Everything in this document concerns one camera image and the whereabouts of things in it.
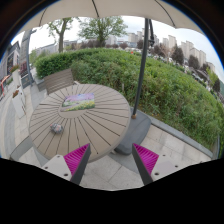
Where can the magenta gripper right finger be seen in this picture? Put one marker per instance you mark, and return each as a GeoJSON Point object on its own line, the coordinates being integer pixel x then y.
{"type": "Point", "coordinates": [152, 166]}

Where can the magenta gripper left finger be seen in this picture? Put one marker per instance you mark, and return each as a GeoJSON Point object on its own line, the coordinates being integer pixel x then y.
{"type": "Point", "coordinates": [70, 167]}

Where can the grey patterned computer mouse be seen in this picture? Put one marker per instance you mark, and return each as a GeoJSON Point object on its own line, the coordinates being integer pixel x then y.
{"type": "Point", "coordinates": [56, 128]}

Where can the colourful landscape mouse pad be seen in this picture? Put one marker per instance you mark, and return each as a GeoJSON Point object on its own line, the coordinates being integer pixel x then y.
{"type": "Point", "coordinates": [78, 102]}

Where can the grey umbrella base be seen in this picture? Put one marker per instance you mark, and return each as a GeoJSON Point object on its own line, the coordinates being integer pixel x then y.
{"type": "Point", "coordinates": [136, 133]}

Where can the round slatted wooden table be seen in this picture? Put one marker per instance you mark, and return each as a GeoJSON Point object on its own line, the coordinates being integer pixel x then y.
{"type": "Point", "coordinates": [103, 127]}

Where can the green hedge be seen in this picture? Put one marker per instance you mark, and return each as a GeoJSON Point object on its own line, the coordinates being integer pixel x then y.
{"type": "Point", "coordinates": [167, 93]}

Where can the slatted wooden chair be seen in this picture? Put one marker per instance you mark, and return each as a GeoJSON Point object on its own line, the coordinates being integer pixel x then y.
{"type": "Point", "coordinates": [59, 80]}

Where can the white planter box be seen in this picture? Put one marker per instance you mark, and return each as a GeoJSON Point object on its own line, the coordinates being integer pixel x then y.
{"type": "Point", "coordinates": [18, 101]}

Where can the dark umbrella pole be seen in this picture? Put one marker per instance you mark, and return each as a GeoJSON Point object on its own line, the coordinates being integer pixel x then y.
{"type": "Point", "coordinates": [148, 39]}

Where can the beige patio umbrella canopy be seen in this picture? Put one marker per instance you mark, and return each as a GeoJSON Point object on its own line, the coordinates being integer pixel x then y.
{"type": "Point", "coordinates": [157, 10]}

